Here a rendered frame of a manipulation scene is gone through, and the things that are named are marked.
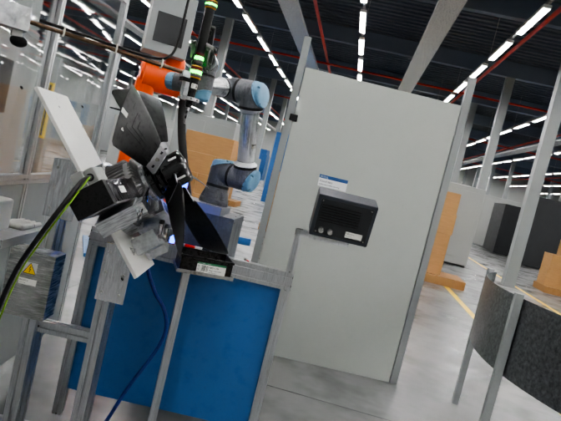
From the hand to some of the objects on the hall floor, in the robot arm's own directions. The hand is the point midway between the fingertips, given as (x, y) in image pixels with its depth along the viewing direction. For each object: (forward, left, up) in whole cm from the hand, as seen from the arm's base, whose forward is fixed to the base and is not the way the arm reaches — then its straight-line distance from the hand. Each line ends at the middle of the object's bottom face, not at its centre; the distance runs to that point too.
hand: (200, 42), depth 200 cm
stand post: (+14, -26, -167) cm, 170 cm away
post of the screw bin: (-29, +8, -165) cm, 168 cm away
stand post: (+7, -3, -167) cm, 167 cm away
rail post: (-34, -39, -166) cm, 174 cm away
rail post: (-58, +43, -164) cm, 179 cm away
